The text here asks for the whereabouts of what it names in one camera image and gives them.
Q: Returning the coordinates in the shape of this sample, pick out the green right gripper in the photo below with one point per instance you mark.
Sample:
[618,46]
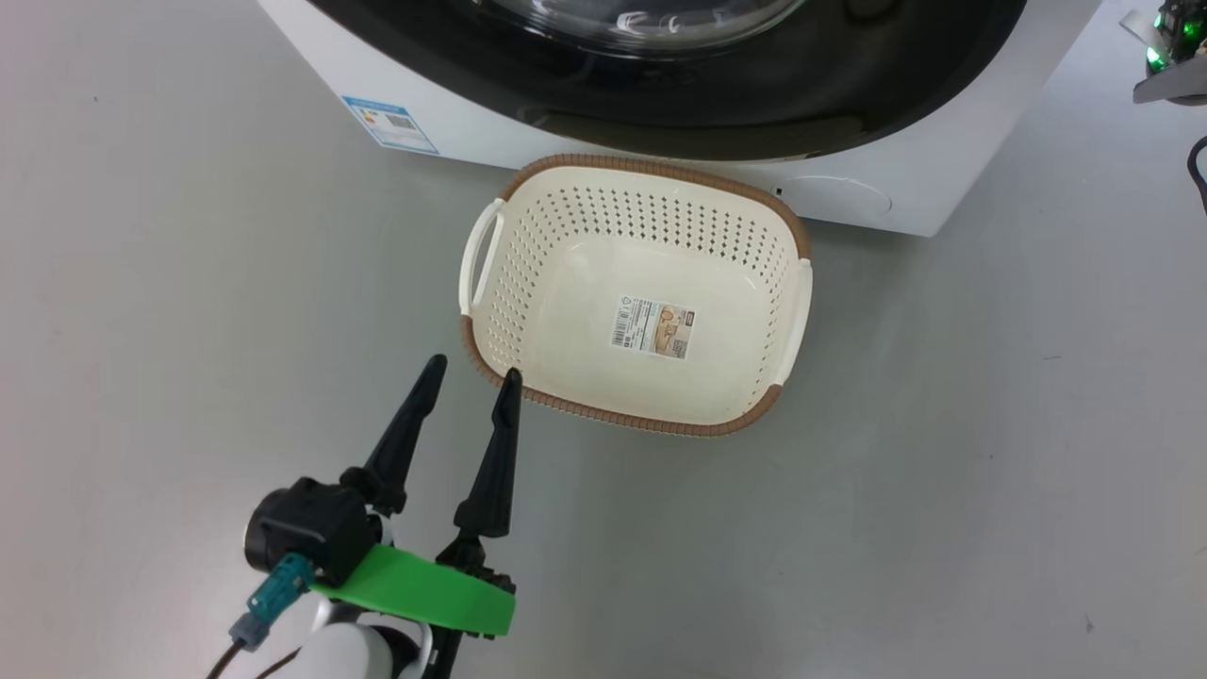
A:
[1179,85]

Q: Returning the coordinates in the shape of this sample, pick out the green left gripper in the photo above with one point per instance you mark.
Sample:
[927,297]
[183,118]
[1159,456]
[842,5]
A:
[415,589]

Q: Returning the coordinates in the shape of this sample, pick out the black glass washing machine door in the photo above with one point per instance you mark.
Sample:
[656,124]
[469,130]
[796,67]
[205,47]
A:
[735,104]

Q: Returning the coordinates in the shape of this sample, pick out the cream laundry basket brown rim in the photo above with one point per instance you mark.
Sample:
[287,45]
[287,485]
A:
[585,368]

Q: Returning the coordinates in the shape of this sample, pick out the white washing machine body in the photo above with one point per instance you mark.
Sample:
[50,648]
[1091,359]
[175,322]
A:
[962,113]

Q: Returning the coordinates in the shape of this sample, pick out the basket product label sticker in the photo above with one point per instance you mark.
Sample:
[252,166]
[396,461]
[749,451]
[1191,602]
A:
[653,327]

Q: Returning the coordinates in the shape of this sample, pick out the blue energy label sticker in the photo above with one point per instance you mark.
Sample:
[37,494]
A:
[391,123]

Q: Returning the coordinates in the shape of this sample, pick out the round white filter cover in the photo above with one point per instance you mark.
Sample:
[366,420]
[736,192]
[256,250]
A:
[839,198]

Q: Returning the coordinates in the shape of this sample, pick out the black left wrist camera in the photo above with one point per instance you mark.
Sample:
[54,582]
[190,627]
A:
[306,528]

